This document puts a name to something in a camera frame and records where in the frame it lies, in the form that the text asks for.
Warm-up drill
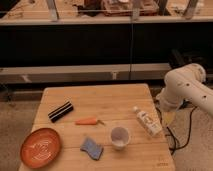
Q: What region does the white ceramic cup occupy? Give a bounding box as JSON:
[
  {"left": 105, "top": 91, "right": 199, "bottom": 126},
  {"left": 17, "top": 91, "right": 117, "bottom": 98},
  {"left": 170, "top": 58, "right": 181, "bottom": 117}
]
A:
[{"left": 110, "top": 126, "right": 130, "bottom": 150}]

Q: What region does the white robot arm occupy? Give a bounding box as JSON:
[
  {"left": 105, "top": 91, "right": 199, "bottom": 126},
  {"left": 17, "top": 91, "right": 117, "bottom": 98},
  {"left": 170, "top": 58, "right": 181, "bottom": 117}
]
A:
[{"left": 157, "top": 63, "right": 213, "bottom": 117}]

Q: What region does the orange toy carrot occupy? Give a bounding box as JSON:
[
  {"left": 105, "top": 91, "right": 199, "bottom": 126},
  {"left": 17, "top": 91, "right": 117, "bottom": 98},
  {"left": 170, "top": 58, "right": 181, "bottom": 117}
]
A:
[{"left": 75, "top": 117, "right": 105, "bottom": 125}]

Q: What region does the black striped box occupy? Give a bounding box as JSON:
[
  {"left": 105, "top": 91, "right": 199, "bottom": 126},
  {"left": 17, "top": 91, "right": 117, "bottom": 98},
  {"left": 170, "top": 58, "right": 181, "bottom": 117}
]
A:
[{"left": 48, "top": 102, "right": 74, "bottom": 122}]

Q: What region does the white plastic bottle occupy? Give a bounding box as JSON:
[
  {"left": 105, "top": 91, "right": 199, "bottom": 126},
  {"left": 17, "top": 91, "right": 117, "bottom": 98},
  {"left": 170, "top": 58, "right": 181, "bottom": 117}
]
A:
[{"left": 133, "top": 106, "right": 162, "bottom": 136}]

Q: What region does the blue sponge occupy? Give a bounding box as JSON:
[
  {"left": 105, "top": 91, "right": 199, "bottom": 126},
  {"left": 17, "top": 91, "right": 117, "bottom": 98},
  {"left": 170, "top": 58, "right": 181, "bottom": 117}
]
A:
[{"left": 80, "top": 137, "right": 104, "bottom": 160}]

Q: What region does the black device on shelf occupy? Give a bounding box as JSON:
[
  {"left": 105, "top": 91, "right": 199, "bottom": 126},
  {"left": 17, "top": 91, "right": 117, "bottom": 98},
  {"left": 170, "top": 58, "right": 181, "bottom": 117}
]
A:
[{"left": 168, "top": 49, "right": 213, "bottom": 72}]

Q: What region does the black power cable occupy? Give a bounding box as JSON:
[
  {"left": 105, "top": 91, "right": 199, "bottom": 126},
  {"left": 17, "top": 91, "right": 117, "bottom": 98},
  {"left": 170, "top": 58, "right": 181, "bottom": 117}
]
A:
[{"left": 154, "top": 99, "right": 199, "bottom": 156}]

